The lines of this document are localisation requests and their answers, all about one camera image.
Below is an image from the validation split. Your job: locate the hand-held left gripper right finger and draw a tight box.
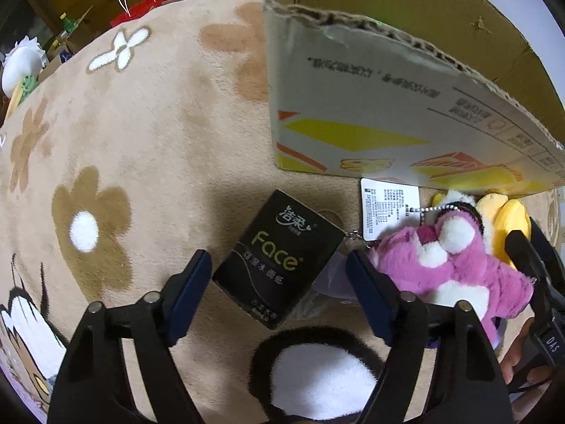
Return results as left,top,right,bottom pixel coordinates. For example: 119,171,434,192
345,251,515,424

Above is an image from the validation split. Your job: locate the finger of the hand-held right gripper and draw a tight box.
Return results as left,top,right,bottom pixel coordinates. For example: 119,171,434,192
504,216,565,314

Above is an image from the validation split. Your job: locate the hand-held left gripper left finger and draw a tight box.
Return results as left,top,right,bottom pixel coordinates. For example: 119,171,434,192
46,249,213,424

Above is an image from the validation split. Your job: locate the pink plush bear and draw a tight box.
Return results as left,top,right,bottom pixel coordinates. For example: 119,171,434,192
368,210,537,333

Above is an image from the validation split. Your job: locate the black tissue packet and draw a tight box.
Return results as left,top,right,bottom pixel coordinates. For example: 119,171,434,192
212,189,346,331

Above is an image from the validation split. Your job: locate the printed cardboard box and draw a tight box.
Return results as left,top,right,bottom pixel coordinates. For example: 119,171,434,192
263,0,565,199

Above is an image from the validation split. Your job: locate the person's right hand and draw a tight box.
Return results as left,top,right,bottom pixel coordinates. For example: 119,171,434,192
500,322,553,390

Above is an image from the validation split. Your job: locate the yellow plush toy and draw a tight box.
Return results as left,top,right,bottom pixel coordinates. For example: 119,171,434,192
430,189,533,270

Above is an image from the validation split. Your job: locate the black and white plush toy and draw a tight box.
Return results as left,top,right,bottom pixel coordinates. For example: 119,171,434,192
247,327,390,424

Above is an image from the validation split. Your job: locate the white paper tag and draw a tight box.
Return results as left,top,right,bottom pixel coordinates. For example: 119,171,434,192
359,177,420,241

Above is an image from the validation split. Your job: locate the beige floral blanket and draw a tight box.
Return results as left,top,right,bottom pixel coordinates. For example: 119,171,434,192
0,0,565,424

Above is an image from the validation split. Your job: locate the red paper bag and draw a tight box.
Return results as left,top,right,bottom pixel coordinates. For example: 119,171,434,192
109,0,177,28

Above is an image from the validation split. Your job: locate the green bottle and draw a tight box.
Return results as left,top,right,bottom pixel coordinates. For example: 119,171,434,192
59,12,79,40

